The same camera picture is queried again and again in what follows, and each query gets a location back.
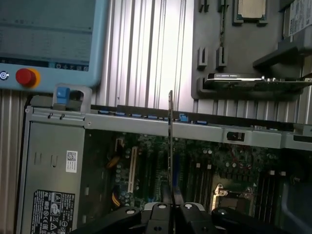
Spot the grey power supply unit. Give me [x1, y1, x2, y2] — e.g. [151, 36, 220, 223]
[20, 120, 86, 234]

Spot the silver CPU socket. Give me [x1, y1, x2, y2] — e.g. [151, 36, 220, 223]
[213, 182, 259, 216]

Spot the yellow wire bundle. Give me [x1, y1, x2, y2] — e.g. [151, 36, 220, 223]
[106, 157, 120, 169]

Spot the black graphics card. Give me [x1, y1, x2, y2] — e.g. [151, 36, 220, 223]
[203, 72, 312, 93]

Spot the grey metal PC case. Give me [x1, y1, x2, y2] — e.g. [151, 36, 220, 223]
[17, 82, 312, 234]

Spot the blue grey teach pendant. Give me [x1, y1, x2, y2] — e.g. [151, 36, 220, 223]
[0, 0, 108, 91]

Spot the green motherboard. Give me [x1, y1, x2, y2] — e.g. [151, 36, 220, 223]
[107, 131, 295, 220]

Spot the dark grey parts rack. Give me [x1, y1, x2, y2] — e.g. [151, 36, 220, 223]
[191, 0, 312, 100]

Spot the red emergency stop button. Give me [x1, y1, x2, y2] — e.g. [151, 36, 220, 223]
[15, 68, 41, 88]

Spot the black RAM slot white latch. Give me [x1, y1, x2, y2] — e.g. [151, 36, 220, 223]
[279, 170, 286, 213]
[195, 162, 202, 203]
[206, 163, 213, 203]
[267, 170, 274, 212]

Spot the blue case latch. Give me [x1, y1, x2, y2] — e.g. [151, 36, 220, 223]
[56, 86, 71, 105]

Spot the white expansion slot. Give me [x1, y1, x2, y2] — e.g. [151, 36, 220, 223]
[128, 146, 137, 193]

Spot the silver hard disk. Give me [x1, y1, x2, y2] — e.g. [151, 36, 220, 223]
[283, 0, 312, 41]

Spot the silver CPU chip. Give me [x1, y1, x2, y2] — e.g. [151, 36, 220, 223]
[234, 0, 267, 20]

